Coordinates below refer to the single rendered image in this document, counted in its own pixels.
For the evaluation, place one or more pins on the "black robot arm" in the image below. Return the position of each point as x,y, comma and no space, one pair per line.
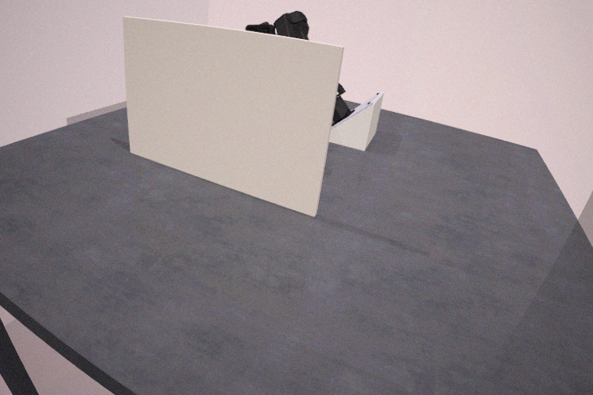
295,25

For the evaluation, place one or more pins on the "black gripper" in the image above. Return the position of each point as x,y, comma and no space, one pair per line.
269,29

